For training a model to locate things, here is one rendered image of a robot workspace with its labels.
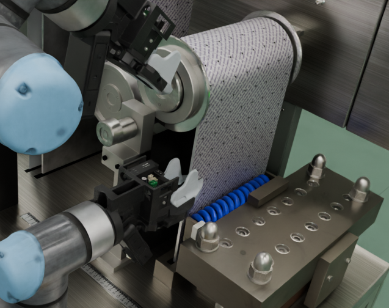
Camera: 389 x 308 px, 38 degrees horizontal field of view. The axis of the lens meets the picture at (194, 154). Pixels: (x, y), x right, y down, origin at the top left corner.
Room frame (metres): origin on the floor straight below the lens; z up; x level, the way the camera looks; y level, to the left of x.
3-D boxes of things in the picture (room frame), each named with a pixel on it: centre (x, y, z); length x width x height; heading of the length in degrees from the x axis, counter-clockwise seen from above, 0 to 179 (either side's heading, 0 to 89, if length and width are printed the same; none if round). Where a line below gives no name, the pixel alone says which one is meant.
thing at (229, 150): (0.84, -0.07, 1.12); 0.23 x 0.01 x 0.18; 143
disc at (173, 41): (0.78, 0.05, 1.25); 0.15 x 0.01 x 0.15; 53
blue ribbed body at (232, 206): (0.82, -0.08, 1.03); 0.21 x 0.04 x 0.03; 143
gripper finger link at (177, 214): (0.68, 0.02, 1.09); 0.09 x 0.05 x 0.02; 142
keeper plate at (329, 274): (0.75, -0.27, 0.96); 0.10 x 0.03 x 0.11; 143
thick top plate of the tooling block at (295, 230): (0.79, -0.19, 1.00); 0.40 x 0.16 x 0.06; 143
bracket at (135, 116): (0.76, 0.11, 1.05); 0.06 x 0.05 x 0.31; 143
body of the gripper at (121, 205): (0.64, 0.07, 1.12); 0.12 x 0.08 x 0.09; 143
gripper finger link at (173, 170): (0.74, 0.03, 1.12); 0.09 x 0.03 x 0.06; 144
